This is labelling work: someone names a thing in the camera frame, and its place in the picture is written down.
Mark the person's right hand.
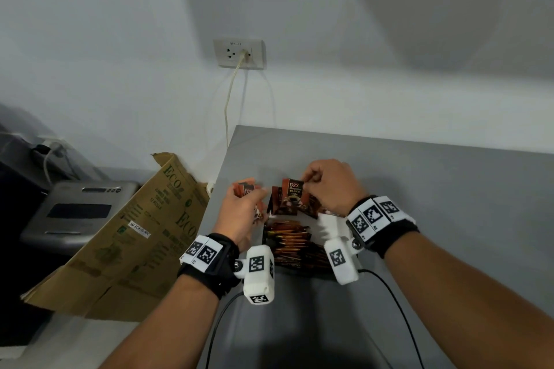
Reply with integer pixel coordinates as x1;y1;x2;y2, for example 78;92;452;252
301;160;371;217

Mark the person's left hand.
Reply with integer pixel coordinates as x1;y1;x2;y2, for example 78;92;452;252
212;182;269;246

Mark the black tray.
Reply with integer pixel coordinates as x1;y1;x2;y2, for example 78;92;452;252
261;208;352;272

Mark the pile of orange coffee sachets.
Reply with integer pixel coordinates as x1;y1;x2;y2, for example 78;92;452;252
264;219;332;270

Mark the person's left forearm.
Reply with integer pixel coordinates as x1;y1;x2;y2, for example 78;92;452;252
99;274;219;369

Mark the person's right forearm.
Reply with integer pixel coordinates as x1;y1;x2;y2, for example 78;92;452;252
383;230;554;369

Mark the black wristband with marker tags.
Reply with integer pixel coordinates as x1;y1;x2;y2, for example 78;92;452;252
177;233;240;300
346;194;420;259

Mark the brown cardboard box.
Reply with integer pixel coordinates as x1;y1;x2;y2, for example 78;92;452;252
20;152;210;323

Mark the grey appliance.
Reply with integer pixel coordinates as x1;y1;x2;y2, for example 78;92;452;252
19;180;140;253

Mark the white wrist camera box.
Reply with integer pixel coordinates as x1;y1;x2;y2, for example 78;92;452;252
324;238;360;286
242;245;275;307

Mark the cream power cord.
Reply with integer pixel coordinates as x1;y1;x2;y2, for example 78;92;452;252
223;52;250;147

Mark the black camera cable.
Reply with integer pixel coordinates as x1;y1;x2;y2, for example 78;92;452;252
358;269;425;369
204;291;245;369

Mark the white wall socket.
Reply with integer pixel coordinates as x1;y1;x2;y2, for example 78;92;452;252
212;38;266;69

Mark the white charger cable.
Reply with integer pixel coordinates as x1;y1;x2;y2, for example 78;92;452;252
30;137;70;186

